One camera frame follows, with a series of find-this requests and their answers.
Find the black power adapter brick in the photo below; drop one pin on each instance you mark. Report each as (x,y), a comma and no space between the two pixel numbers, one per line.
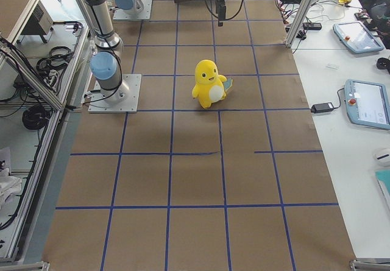
(322,108)

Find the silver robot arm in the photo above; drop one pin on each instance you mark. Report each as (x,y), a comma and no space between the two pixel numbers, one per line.
(106,64)
(130,6)

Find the blue teach pendant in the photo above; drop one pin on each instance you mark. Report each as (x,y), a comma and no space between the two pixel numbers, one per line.
(357,38)
(367,104)

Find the brown paper table mat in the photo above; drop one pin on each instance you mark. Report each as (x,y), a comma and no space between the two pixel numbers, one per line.
(242,185)

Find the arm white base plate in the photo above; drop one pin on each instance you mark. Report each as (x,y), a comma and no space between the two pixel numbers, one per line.
(120,15)
(124,100)

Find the yellow plush dinosaur toy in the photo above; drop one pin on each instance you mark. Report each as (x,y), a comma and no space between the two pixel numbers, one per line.
(210,86)

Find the upper blue teach pendant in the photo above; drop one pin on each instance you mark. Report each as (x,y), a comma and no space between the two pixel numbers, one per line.
(357,38)

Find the grey electronics box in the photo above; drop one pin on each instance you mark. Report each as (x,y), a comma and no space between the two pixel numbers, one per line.
(39,23)

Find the aluminium frame post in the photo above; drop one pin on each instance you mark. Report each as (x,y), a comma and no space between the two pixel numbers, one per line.
(298,20)

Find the black backpack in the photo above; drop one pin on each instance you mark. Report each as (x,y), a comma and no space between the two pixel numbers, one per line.
(378,11)

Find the lower blue teach pendant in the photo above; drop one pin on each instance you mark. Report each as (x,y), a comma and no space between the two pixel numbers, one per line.
(367,104)

